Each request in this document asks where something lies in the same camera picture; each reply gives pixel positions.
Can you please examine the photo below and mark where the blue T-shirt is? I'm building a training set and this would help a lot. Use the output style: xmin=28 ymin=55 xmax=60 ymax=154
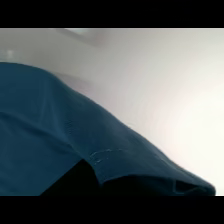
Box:
xmin=0 ymin=61 xmax=217 ymax=197

